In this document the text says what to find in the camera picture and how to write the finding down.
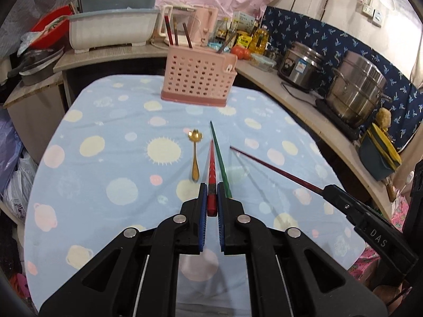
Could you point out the brown loofah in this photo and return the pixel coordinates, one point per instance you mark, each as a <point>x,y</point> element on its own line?
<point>384,119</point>

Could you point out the gold flower-shaped spoon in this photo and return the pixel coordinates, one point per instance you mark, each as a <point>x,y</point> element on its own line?
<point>195,168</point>

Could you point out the black induction cooker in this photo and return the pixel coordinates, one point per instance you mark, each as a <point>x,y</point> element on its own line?
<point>337,119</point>

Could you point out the glass food container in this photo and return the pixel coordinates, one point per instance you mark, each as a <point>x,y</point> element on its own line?
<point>262,62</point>

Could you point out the red chopstick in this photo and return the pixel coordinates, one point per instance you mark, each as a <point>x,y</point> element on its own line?
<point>211,171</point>
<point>168,31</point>

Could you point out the steel steamer pot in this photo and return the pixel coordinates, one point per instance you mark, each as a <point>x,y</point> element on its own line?
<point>358,89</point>

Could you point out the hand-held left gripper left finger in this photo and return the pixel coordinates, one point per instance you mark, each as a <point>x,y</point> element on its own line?
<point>202,218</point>

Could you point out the yellow seasoning packet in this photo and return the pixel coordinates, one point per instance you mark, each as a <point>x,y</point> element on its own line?
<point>244,41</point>

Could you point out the pink floral cloth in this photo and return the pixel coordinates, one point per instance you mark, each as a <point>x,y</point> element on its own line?
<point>370,264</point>

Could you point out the steel rice cooker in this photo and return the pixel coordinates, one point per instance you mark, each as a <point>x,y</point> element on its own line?
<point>302,66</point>

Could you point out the pink electric kettle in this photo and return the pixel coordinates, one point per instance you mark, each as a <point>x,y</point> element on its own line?
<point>206,26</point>

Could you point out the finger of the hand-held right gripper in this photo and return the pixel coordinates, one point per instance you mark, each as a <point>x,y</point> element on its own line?
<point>345,204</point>

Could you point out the grey striped cloth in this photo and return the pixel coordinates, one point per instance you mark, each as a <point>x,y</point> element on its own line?
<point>19,13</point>

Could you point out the green chopstick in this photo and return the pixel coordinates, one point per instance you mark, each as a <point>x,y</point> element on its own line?
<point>219,161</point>
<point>229,41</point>

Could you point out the purple plastic bag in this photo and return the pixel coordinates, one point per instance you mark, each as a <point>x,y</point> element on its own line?
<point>8,148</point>

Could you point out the blue floral wall cloth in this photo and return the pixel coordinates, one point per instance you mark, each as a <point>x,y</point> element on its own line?
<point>330,33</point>

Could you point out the white plastic bag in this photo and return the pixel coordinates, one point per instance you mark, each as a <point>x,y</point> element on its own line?
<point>21,185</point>

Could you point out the black frying pan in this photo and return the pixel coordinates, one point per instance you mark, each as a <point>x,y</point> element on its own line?
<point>36,64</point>

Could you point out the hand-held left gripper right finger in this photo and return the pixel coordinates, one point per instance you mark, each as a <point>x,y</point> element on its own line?
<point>222,219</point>

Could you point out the white electric jug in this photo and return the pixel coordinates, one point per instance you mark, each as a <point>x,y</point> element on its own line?
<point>180,16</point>

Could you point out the grey white dish rack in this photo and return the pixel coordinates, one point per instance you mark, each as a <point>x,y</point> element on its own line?
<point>112,29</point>

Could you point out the red tomato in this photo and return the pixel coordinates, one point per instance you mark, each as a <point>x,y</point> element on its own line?
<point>248,53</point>
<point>237,52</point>

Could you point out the yellow-green carton box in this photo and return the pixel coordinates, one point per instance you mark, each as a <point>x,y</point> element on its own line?
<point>245,19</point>

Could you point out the blue dotted tablecloth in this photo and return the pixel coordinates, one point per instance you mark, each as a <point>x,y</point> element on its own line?
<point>109,158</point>

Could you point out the wooden side cabinet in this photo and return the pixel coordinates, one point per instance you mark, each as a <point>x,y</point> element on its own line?
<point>33,112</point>

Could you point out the pink perforated utensil basket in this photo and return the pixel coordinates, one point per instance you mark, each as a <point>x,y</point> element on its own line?
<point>198,76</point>

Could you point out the red plastic basin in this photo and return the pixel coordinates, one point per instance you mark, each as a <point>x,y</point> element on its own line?
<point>49,31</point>

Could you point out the brown chopstick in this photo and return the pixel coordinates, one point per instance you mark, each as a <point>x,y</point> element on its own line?
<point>175,36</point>

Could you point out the white wall outlet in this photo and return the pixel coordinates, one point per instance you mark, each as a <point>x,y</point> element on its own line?
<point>372,13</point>

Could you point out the yellow cooking oil bottle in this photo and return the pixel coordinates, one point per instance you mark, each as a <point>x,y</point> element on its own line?
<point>259,41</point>

